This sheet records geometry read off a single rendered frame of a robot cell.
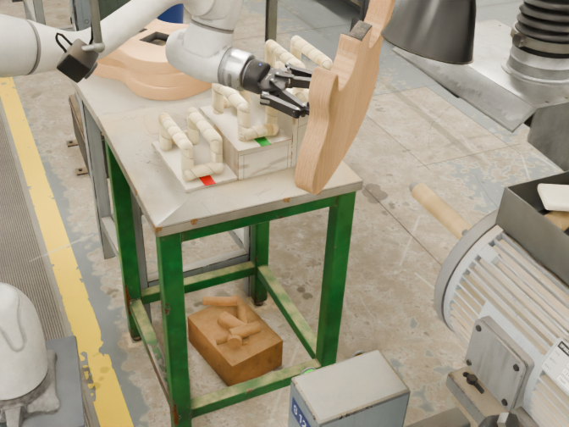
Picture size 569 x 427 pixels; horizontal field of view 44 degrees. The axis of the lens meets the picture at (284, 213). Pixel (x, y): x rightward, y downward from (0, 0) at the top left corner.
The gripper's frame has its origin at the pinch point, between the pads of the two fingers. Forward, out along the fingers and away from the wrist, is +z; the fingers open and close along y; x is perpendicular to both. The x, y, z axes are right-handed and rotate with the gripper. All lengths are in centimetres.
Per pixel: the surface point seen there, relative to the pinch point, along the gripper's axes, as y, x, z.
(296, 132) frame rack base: -13.3, -26.8, -13.3
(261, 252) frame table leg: -28, -111, -31
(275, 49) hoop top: -27.9, -14.7, -27.5
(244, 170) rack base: 0.8, -32.6, -21.6
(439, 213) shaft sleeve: 29.4, 12.4, 32.5
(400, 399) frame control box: 61, 6, 39
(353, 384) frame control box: 62, 6, 31
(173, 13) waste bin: -175, -142, -166
